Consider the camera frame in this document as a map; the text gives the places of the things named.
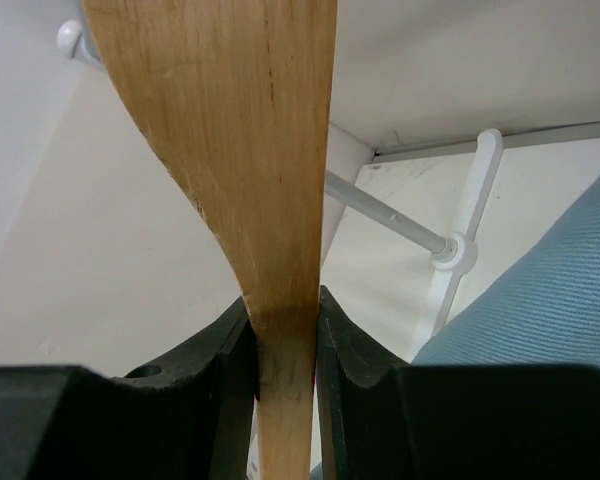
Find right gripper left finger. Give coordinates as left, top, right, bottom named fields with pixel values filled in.
left=0, top=301, right=256, bottom=479

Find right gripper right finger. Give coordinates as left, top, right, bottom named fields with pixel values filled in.
left=316, top=289, right=600, bottom=479

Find light blue trousers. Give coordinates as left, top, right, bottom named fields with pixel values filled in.
left=406, top=176, right=600, bottom=369

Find wooden clothes hanger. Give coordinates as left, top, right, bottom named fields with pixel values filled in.
left=83, top=1, right=337, bottom=479

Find white metal clothes rack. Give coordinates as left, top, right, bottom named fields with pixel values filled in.
left=55, top=19, right=504, bottom=348

